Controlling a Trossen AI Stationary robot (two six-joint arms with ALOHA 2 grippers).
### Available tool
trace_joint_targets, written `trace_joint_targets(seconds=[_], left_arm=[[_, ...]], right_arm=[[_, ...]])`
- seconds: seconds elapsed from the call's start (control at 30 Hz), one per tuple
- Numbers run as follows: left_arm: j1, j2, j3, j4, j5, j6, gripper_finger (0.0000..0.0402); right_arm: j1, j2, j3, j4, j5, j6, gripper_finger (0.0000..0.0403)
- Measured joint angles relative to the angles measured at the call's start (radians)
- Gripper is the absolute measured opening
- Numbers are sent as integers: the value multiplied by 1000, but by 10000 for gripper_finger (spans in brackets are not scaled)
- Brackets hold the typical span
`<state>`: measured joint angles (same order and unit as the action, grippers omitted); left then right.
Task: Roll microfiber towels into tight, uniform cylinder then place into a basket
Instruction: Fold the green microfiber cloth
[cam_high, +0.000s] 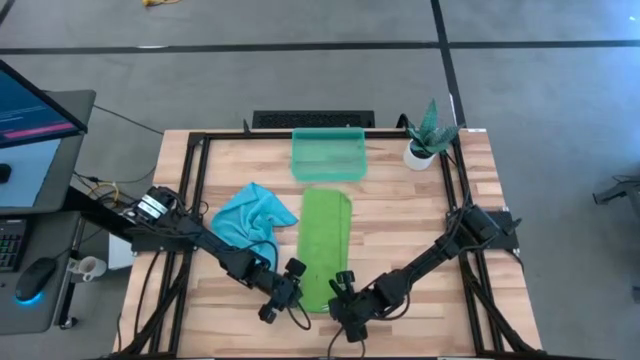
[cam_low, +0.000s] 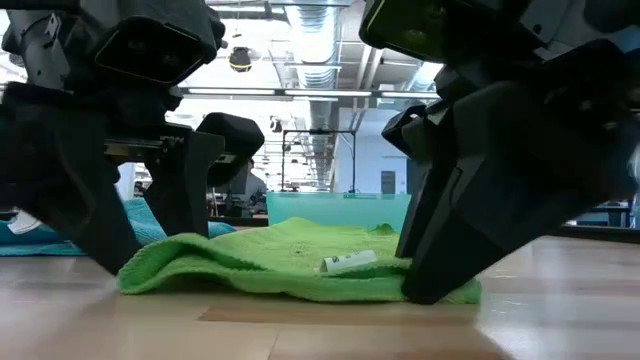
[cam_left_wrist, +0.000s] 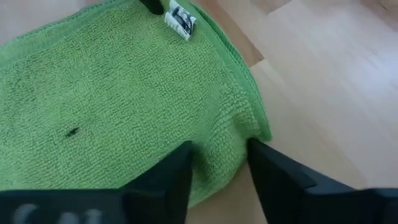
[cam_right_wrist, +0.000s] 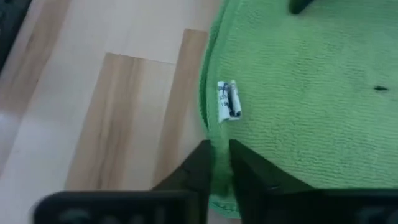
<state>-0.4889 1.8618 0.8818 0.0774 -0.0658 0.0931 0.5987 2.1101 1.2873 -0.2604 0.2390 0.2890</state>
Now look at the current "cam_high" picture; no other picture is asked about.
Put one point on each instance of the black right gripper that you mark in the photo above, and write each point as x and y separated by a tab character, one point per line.
357	312

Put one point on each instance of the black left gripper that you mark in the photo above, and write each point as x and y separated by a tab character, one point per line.
282	292

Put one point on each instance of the green microfiber towel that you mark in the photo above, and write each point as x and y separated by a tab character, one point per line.
325	240

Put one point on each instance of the blue microfiber towel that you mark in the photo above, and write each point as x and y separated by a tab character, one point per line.
250	215

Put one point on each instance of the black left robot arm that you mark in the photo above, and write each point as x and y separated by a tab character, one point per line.
220	247

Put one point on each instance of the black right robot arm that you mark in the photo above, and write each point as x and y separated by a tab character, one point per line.
425	260

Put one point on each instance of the teal plastic basket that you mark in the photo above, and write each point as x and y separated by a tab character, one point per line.
327	155

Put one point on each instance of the black perforated panel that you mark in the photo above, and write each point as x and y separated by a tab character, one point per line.
310	120

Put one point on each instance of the potted snake plant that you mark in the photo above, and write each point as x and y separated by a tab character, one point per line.
425	142

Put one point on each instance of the white box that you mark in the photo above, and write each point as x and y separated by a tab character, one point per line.
119	252

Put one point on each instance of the white cup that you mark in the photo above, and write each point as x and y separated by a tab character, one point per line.
92	267

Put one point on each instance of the black mouse with blue glow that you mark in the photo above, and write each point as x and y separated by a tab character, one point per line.
35	277

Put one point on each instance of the grey side desk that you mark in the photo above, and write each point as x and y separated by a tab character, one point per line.
60	175

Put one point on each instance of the backlit black keyboard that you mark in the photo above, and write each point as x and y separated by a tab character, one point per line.
12	245

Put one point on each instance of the black chair base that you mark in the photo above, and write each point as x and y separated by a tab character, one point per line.
620	192

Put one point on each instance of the plain black mouse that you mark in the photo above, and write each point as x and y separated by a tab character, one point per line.
4	173

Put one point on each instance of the desk monitor with blue screen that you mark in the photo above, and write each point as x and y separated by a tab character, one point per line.
30	115

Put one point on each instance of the black aluminium table frame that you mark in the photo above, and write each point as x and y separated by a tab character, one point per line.
240	135

